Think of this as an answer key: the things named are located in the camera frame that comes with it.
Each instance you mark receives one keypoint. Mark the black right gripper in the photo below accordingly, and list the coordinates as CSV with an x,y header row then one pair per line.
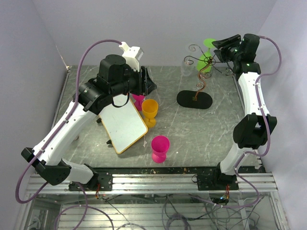
x,y
224,45

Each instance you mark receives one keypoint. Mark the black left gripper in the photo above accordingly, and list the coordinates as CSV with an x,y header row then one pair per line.
x,y
145,85

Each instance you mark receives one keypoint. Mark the pink wine glass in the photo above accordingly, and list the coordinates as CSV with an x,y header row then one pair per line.
x,y
138,101
160,146

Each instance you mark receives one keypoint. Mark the orange wine glass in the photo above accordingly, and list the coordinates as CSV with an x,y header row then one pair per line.
x,y
149,110

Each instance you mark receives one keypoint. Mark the green wine glass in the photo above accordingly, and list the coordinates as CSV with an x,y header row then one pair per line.
x,y
204,59

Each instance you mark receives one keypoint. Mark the pink wine glass front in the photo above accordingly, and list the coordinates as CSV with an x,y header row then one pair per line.
x,y
160,146

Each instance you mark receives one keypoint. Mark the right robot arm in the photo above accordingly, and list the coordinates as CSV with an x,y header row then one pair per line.
x,y
255,129

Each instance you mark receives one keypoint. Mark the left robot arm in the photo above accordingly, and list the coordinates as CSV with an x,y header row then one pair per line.
x,y
117,75

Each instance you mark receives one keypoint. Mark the yellow-framed whiteboard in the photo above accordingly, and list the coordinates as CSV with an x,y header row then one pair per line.
x,y
123,123

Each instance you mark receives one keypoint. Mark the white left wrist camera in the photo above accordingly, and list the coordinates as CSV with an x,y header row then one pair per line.
x,y
132,55

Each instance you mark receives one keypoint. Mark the copper wire glass rack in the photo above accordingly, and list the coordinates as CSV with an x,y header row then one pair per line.
x,y
198,99

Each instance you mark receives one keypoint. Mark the aluminium mounting rail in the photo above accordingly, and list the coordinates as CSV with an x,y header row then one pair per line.
x,y
182,183

